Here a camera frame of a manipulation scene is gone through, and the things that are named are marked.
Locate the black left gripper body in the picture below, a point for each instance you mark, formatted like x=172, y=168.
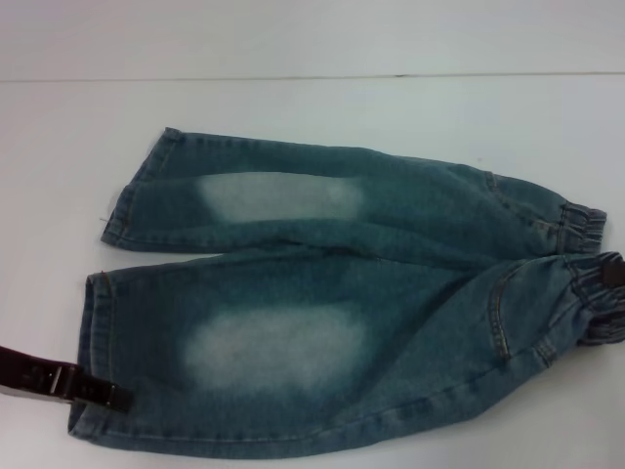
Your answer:
x=29, y=373

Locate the blue denim shorts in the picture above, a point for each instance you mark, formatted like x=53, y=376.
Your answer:
x=342, y=293

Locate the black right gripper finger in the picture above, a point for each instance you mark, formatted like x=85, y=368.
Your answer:
x=613, y=272

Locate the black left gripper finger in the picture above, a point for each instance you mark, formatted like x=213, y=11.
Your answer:
x=102, y=393

